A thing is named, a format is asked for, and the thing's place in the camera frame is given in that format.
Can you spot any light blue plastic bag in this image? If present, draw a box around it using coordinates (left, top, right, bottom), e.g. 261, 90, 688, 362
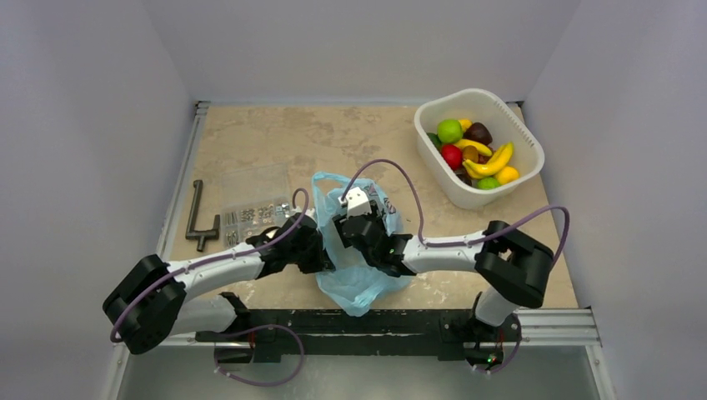
311, 172, 412, 317

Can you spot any brown fake kiwi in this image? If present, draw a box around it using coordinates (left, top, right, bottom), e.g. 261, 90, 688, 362
462, 146, 479, 163

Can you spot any green fake apple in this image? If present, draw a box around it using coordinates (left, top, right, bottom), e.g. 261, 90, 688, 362
437, 119, 464, 144

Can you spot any yellow fake banana bunch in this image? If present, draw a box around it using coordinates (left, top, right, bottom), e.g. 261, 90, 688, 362
462, 142, 514, 179

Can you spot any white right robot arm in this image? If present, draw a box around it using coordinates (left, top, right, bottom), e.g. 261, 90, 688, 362
332, 206, 556, 339

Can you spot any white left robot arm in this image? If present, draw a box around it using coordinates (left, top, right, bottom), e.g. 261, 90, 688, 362
103, 209, 332, 355

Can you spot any dark fake plum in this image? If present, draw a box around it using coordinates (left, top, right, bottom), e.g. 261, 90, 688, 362
457, 174, 474, 187

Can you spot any red fake apple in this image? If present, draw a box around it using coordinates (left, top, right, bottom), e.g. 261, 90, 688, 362
439, 144, 464, 171

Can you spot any dark green fake avocado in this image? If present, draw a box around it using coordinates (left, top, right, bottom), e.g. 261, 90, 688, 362
427, 132, 443, 151

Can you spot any light green fake lime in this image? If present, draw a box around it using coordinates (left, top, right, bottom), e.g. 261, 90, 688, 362
476, 177, 502, 190

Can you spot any yellow fake banana in basket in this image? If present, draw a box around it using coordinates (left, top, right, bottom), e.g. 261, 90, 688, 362
454, 138, 494, 158

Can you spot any yellow fake corn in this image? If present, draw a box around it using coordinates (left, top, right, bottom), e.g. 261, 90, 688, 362
458, 119, 473, 133

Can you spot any yellow fake lemon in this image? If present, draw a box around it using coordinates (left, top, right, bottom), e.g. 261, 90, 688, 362
494, 166, 520, 185

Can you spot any black hex key tool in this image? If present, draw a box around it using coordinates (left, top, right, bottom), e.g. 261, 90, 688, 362
184, 179, 221, 253

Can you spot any white plastic basket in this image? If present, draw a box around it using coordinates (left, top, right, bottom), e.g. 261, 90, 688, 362
414, 88, 545, 210

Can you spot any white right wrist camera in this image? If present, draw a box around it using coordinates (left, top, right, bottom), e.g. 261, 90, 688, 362
338, 187, 372, 218

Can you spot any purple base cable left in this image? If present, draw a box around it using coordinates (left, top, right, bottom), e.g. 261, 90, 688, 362
213, 323, 306, 388

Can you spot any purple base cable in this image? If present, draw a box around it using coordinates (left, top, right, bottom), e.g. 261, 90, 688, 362
472, 322, 526, 377
213, 323, 306, 388

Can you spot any black base frame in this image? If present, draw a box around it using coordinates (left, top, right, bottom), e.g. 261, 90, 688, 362
195, 292, 522, 369

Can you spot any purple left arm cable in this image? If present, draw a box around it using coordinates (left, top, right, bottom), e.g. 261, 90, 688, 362
109, 187, 310, 344

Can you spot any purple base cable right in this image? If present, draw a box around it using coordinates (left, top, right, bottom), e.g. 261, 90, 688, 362
472, 322, 526, 377

